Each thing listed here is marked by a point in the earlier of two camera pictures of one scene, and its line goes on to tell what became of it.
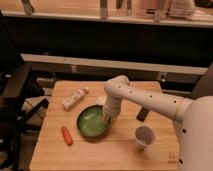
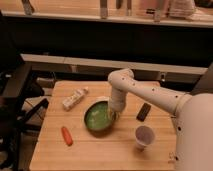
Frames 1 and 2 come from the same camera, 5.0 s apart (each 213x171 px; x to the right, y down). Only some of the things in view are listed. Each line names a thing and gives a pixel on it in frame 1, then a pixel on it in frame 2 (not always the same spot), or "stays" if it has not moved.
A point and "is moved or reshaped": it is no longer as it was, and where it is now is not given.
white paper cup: x=144 y=136 stays
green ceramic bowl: x=92 y=121 is moved or reshaped
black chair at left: x=19 y=98 stays
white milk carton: x=74 y=98 stays
